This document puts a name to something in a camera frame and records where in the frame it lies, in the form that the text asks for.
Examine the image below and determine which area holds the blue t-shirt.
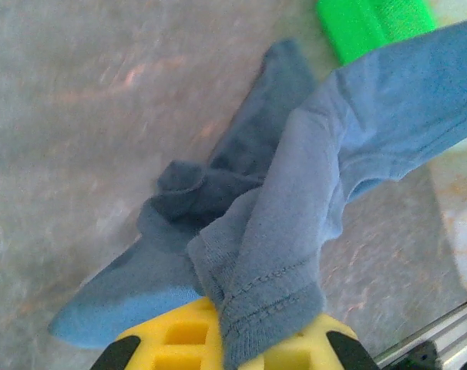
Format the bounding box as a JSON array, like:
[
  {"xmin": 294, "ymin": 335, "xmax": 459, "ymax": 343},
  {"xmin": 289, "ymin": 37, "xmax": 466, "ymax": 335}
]
[{"xmin": 48, "ymin": 15, "xmax": 467, "ymax": 370}]

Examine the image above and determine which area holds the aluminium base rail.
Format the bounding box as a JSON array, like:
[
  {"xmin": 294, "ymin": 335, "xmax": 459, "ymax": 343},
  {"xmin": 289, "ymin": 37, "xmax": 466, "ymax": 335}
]
[{"xmin": 371, "ymin": 300, "xmax": 467, "ymax": 370}]

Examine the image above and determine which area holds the green plastic basket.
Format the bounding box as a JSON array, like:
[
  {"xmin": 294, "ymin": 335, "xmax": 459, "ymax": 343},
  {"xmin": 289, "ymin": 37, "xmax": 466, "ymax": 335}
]
[{"xmin": 316, "ymin": 0, "xmax": 438, "ymax": 66}]

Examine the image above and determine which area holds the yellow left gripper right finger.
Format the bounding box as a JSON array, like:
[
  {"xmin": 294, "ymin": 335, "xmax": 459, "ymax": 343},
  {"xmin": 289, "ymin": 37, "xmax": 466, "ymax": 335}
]
[{"xmin": 252, "ymin": 314, "xmax": 379, "ymax": 370}]

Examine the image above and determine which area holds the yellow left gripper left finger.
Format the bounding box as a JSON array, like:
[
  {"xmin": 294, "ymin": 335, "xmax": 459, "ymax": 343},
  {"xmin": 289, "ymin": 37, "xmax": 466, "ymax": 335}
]
[{"xmin": 90, "ymin": 298, "xmax": 223, "ymax": 370}]

